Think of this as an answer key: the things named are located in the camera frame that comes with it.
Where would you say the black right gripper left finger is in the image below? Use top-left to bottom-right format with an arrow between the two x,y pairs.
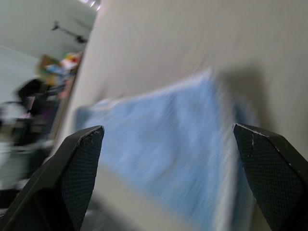
0,125 -> 105,231

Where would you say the colourful clutter pile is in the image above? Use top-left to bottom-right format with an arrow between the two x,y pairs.
36,51 -> 84,87

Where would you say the light blue towel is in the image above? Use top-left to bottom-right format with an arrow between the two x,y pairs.
74,68 -> 259,231

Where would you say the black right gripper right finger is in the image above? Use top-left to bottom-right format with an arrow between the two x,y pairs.
232,123 -> 308,231

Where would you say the black camera stand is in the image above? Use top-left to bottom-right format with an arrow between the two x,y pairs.
51,21 -> 89,44

